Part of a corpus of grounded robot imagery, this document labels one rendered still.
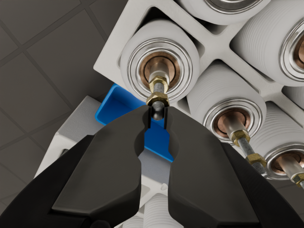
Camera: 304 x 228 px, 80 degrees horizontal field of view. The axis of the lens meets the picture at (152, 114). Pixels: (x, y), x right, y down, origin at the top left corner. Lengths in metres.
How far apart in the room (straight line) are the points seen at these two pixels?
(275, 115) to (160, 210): 0.31
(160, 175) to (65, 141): 0.23
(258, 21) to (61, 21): 0.40
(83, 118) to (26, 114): 0.25
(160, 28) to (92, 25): 0.29
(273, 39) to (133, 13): 0.17
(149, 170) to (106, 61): 0.27
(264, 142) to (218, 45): 0.16
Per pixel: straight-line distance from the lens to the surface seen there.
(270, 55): 0.25
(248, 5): 0.22
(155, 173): 0.46
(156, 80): 0.17
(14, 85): 0.64
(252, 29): 0.29
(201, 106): 0.25
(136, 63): 0.21
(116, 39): 0.29
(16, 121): 0.71
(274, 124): 0.34
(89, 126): 0.45
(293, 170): 0.32
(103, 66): 0.30
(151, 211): 0.48
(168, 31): 0.21
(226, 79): 0.27
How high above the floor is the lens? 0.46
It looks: 59 degrees down
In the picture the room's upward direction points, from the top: 175 degrees counter-clockwise
